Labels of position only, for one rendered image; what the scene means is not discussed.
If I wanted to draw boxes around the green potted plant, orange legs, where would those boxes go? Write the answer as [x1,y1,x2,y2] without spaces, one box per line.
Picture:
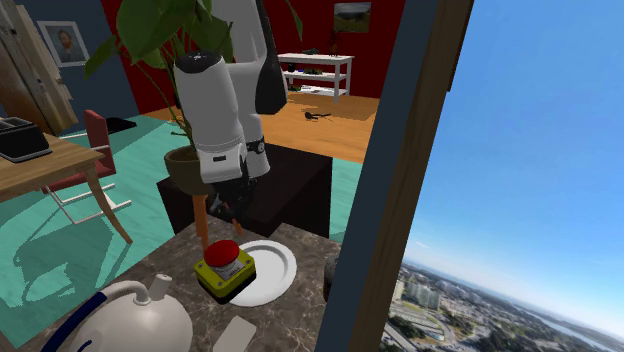
[83,0,304,253]

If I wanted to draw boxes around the red button on yellow box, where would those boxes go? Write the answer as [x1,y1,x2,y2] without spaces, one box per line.
[193,240,258,306]

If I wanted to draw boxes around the white plate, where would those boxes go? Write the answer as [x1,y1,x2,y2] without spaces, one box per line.
[227,239,298,308]

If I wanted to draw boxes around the dark round object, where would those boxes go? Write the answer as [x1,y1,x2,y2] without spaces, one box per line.
[322,253,340,303]

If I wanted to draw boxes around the grey flat card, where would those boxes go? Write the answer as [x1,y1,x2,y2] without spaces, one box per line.
[211,315,258,352]

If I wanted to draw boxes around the white shelf unit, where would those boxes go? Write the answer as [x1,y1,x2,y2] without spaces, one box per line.
[276,51,356,105]

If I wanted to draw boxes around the white kettle with blue band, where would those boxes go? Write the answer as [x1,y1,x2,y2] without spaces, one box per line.
[40,273,194,352]

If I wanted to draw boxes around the wooden table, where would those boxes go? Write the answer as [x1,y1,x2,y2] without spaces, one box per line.
[0,132,134,245]

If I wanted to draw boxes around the black box appliance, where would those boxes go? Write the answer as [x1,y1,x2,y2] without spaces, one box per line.
[0,116,54,164]

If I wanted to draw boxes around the framed portrait picture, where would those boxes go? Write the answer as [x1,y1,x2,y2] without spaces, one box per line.
[36,19,91,69]

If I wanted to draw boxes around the leaning wooden board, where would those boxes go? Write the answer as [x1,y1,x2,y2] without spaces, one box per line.
[0,0,80,138]

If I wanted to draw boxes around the red chair with white frame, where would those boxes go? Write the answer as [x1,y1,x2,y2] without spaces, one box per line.
[40,108,133,226]

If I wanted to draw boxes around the landscape wall picture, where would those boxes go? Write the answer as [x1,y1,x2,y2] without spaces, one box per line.
[333,1,373,35]

